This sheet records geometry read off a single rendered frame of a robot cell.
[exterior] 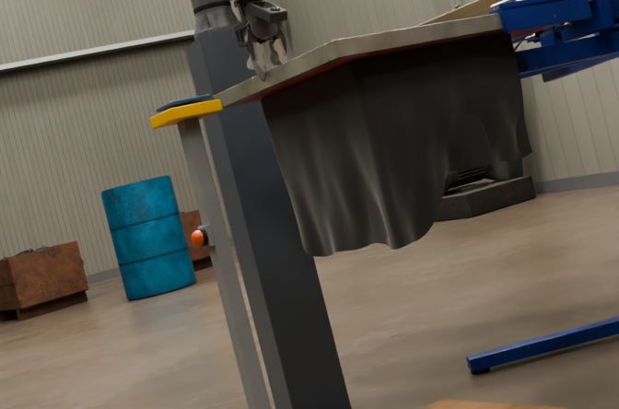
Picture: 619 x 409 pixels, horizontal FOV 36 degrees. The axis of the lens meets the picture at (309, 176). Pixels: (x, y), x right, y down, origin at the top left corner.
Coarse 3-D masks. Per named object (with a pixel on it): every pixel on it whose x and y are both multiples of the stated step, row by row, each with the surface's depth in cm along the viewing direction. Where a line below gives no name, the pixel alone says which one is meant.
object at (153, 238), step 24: (120, 192) 834; (144, 192) 835; (168, 192) 851; (120, 216) 836; (144, 216) 833; (168, 216) 844; (120, 240) 841; (144, 240) 833; (168, 240) 840; (120, 264) 849; (144, 264) 833; (168, 264) 837; (192, 264) 864; (144, 288) 835; (168, 288) 835
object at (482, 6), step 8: (480, 0) 240; (488, 0) 238; (496, 0) 235; (464, 8) 245; (472, 8) 243; (480, 8) 241; (488, 8) 238; (440, 16) 254; (448, 16) 251; (456, 16) 248; (464, 16) 246; (472, 16) 244; (424, 24) 260
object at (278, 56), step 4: (276, 40) 222; (280, 40) 223; (272, 44) 222; (276, 44) 222; (280, 44) 223; (272, 48) 222; (276, 48) 222; (280, 48) 222; (272, 52) 225; (276, 52) 222; (280, 52) 222; (284, 52) 223; (272, 56) 226; (276, 56) 223; (280, 56) 222; (284, 56) 223; (272, 60) 227; (276, 60) 223; (280, 60) 222; (284, 60) 223; (276, 64) 226
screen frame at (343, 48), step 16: (480, 16) 218; (496, 16) 220; (384, 32) 203; (400, 32) 205; (416, 32) 207; (432, 32) 210; (448, 32) 212; (464, 32) 215; (480, 32) 217; (320, 48) 200; (336, 48) 196; (352, 48) 198; (368, 48) 200; (384, 48) 202; (400, 48) 208; (288, 64) 212; (304, 64) 207; (320, 64) 202; (256, 80) 225; (272, 80) 219; (288, 80) 217; (224, 96) 240; (240, 96) 233
